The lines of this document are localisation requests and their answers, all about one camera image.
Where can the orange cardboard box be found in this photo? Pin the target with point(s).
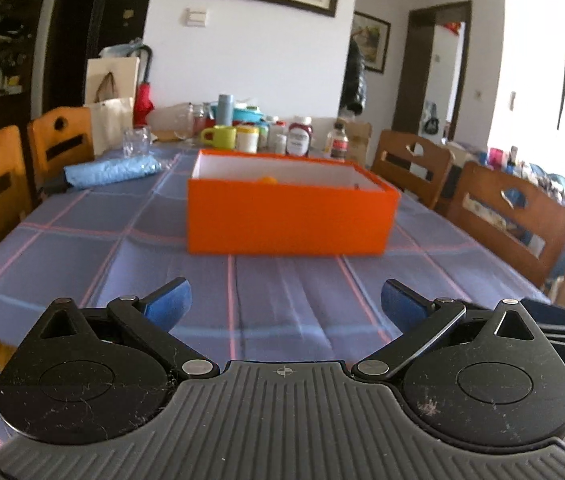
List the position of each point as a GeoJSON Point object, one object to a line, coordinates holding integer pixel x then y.
{"type": "Point", "coordinates": [319, 208]}

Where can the grey blue thermos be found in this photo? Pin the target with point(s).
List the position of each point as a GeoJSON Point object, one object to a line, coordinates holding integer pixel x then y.
{"type": "Point", "coordinates": [225, 110]}

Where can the black hanging jacket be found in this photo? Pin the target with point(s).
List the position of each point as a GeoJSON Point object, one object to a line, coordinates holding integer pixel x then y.
{"type": "Point", "coordinates": [354, 87]}

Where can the cream lidded jar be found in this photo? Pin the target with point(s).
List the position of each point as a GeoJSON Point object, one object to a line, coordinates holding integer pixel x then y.
{"type": "Point", "coordinates": [247, 138]}

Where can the white red-lidded jar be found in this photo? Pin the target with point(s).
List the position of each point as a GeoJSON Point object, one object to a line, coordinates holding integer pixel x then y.
{"type": "Point", "coordinates": [299, 136]}

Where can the plaid blue tablecloth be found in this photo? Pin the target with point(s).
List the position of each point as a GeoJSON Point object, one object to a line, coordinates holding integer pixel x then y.
{"type": "Point", "coordinates": [256, 316]}

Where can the teal plastic container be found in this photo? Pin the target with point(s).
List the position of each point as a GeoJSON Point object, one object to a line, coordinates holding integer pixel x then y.
{"type": "Point", "coordinates": [246, 114]}

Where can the green mug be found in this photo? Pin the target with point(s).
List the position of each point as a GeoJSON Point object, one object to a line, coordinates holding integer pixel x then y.
{"type": "Point", "coordinates": [220, 137]}

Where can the orange mandarin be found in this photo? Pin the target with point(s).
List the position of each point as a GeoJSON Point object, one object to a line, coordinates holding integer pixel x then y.
{"type": "Point", "coordinates": [268, 180]}

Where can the paper shopping bag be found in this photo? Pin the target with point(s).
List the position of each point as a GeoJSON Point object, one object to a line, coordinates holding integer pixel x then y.
{"type": "Point", "coordinates": [110, 92]}

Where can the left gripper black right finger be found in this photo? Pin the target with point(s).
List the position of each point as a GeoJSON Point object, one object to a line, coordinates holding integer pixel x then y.
{"type": "Point", "coordinates": [424, 325]}

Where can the red folded umbrella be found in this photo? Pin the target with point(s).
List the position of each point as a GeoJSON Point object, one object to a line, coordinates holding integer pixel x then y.
{"type": "Point", "coordinates": [143, 104]}

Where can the framed picture on wall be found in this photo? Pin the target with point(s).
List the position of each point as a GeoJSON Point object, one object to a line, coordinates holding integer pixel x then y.
{"type": "Point", "coordinates": [372, 37]}

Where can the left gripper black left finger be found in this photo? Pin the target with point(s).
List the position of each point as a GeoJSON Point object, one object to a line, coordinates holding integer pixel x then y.
{"type": "Point", "coordinates": [147, 322]}

